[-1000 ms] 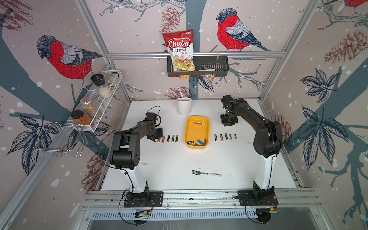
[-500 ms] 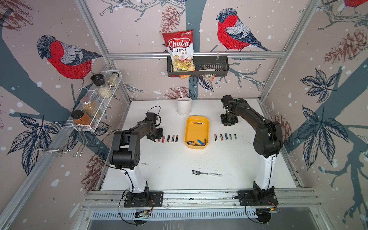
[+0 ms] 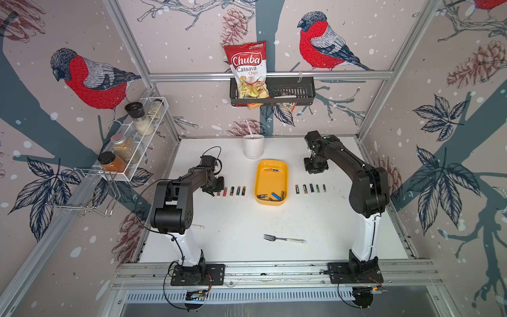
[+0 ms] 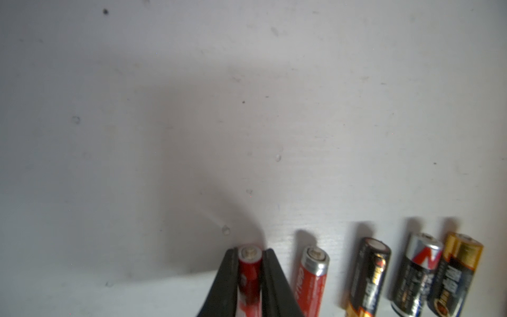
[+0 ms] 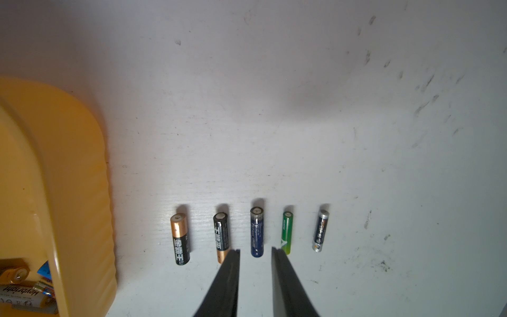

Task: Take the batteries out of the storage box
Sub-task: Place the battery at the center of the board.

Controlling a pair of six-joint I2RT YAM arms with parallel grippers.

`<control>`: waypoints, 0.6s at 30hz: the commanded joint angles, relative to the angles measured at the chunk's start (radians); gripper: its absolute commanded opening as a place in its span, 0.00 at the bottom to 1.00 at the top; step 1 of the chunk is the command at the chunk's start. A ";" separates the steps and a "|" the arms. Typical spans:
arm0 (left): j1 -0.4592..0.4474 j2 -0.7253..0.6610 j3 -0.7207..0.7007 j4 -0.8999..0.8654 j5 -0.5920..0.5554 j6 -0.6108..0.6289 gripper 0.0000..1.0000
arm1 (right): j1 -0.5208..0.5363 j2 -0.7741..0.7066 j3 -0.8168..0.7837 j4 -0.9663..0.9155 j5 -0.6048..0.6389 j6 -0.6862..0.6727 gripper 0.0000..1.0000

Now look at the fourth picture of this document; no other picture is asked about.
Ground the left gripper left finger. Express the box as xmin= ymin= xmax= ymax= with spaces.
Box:
xmin=197 ymin=248 xmax=239 ymax=317

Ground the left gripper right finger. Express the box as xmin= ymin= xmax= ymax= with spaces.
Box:
xmin=261 ymin=248 xmax=304 ymax=317

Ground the red white battery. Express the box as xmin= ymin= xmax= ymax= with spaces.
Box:
xmin=294 ymin=246 xmax=330 ymax=317

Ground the red chinese label battery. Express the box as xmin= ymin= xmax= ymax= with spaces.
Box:
xmin=236 ymin=244 xmax=262 ymax=317

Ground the black red silver battery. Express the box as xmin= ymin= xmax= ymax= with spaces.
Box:
xmin=391 ymin=233 xmax=443 ymax=317

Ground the black gold battery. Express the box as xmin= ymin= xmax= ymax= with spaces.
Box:
xmin=427 ymin=232 xmax=483 ymax=317

